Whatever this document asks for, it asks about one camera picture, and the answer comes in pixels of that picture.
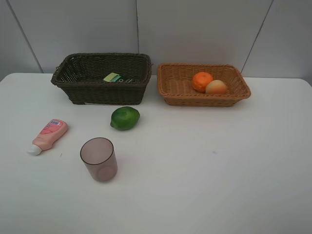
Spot translucent purple plastic cup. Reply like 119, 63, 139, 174
80, 137, 118, 182

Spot light orange wicker basket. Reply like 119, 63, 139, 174
157, 63, 251, 107

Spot dark brown wicker basket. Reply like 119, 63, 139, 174
51, 53, 152, 105

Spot red yellow peach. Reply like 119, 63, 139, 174
205, 80, 228, 95

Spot dark green pump bottle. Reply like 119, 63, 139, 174
103, 73, 135, 83

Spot green lime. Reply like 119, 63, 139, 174
110, 106, 140, 131

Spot orange mandarin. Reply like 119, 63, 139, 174
192, 72, 214, 93

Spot pink lotion tube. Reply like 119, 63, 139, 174
28, 119, 68, 156

